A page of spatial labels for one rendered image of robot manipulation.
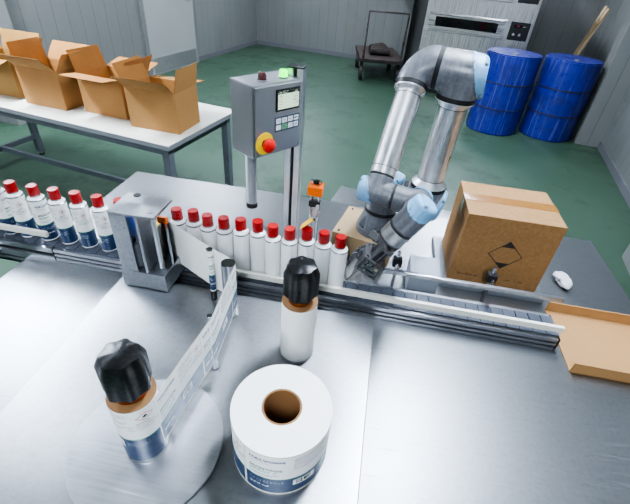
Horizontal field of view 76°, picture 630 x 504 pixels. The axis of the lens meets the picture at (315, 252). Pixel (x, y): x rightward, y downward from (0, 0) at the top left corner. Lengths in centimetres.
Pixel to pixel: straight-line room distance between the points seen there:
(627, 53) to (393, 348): 539
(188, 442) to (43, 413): 34
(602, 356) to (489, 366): 37
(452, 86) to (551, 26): 797
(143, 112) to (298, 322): 210
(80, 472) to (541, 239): 136
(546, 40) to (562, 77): 328
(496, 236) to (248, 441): 99
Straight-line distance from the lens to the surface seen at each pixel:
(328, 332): 117
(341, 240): 117
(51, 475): 105
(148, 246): 127
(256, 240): 124
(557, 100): 606
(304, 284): 90
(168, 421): 94
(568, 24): 925
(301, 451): 80
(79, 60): 324
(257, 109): 108
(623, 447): 132
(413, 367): 121
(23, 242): 170
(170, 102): 269
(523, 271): 153
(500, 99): 583
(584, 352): 149
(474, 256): 146
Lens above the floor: 174
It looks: 36 degrees down
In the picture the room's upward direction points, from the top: 5 degrees clockwise
